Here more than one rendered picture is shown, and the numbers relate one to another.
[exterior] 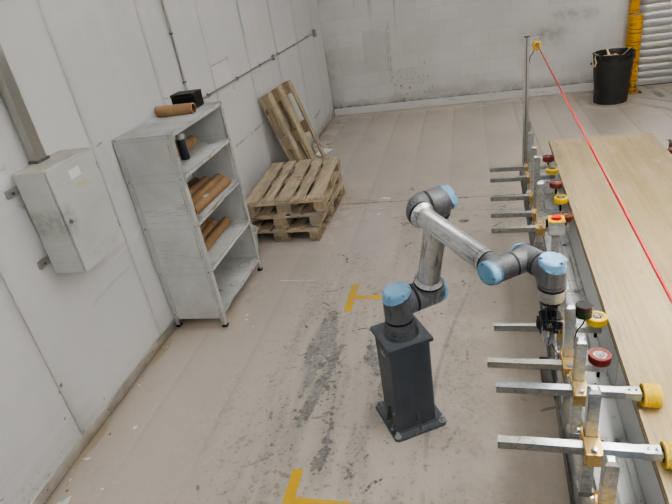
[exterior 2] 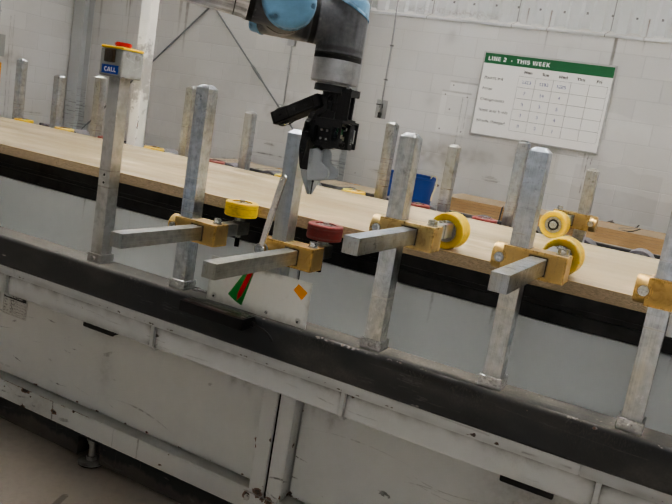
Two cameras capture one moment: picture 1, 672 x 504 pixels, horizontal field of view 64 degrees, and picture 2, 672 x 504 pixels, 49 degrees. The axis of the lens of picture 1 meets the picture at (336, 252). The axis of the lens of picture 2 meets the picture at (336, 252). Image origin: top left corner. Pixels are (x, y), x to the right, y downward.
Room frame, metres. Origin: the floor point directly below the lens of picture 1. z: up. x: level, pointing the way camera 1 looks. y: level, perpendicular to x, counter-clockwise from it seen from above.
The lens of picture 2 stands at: (1.30, 0.70, 1.15)
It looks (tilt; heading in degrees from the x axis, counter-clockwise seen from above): 10 degrees down; 278
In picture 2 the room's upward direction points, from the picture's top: 9 degrees clockwise
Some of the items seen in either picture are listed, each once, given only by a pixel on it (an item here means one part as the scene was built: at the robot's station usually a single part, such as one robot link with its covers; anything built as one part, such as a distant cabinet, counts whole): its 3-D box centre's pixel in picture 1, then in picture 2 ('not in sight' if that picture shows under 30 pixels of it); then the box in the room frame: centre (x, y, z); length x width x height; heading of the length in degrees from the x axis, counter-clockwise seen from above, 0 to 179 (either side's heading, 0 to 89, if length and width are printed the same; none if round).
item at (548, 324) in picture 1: (550, 314); (331, 118); (1.56, -0.72, 1.14); 0.09 x 0.08 x 0.12; 161
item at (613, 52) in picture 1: (611, 76); not in sight; (7.86, -4.40, 0.36); 0.59 x 0.58 x 0.73; 164
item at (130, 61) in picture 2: (555, 225); (121, 64); (2.13, -0.99, 1.18); 0.07 x 0.07 x 0.08; 72
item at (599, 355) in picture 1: (599, 364); (322, 247); (1.57, -0.93, 0.85); 0.08 x 0.08 x 0.11
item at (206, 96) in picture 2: (560, 306); (194, 191); (1.88, -0.91, 0.93); 0.03 x 0.03 x 0.48; 72
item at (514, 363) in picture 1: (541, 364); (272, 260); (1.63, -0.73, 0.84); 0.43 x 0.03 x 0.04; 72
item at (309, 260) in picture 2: (568, 362); (290, 253); (1.62, -0.83, 0.85); 0.13 x 0.06 x 0.05; 162
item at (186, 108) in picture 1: (175, 109); not in sight; (4.15, 1.01, 1.59); 0.30 x 0.08 x 0.08; 74
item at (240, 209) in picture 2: (596, 325); (239, 223); (1.80, -1.03, 0.85); 0.08 x 0.08 x 0.11
